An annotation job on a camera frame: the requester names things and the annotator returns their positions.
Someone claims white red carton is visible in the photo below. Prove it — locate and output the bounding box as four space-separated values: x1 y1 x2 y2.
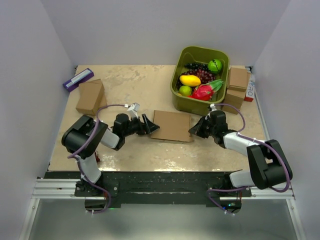
244 74 256 102

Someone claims yellow mango toy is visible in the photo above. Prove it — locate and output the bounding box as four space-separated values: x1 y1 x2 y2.
179 75 202 87

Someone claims brown cardboard paper box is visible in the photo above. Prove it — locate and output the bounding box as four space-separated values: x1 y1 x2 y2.
150 110 193 143

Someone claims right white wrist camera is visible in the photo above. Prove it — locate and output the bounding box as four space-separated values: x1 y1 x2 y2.
209 104 217 112

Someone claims pink dragon fruit toy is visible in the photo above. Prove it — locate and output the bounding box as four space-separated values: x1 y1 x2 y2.
191 79 224 101

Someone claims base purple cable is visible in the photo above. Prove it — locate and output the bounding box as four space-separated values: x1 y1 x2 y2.
85 183 112 215
206 186 252 215

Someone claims dark purple grape bunch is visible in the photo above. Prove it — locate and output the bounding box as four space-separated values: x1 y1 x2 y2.
184 62 209 71

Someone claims red grape bunch in basket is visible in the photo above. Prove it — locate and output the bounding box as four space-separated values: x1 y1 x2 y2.
181 69 216 84

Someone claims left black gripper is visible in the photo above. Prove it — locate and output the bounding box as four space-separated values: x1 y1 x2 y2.
122 113 160 138

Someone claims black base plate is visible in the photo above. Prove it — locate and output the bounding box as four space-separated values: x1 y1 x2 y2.
44 171 252 212

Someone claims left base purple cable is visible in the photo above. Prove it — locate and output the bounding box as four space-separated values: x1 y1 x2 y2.
85 183 112 215

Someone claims folded cardboard box left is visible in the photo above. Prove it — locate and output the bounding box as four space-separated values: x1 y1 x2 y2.
75 79 107 116

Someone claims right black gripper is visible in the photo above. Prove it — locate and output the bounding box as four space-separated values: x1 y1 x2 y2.
189 116 217 139

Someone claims purple rectangular box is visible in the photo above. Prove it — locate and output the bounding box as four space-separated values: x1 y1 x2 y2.
62 68 94 93

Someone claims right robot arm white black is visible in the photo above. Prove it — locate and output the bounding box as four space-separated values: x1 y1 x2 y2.
188 110 293 197

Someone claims green plastic basket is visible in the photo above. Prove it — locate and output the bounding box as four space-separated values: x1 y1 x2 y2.
170 46 230 116

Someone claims green round melon toy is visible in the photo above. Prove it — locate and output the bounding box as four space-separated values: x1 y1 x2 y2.
207 59 223 74

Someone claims folded cardboard box lower right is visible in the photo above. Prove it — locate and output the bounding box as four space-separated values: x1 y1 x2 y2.
221 89 246 115

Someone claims folded cardboard box top right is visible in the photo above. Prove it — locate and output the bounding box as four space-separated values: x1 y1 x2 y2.
227 67 251 92

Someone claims green lime toy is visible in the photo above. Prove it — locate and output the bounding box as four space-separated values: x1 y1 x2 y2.
178 85 193 97

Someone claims red grape bunch on table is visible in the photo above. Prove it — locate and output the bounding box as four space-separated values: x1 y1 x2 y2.
94 151 101 163

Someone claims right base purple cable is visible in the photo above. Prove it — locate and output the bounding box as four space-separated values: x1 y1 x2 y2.
206 186 252 215

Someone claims folded cardboard box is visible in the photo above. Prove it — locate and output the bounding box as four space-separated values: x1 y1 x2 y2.
75 79 107 116
227 67 251 92
221 89 246 115

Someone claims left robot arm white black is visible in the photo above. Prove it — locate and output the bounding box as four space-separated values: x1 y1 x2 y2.
61 113 160 196

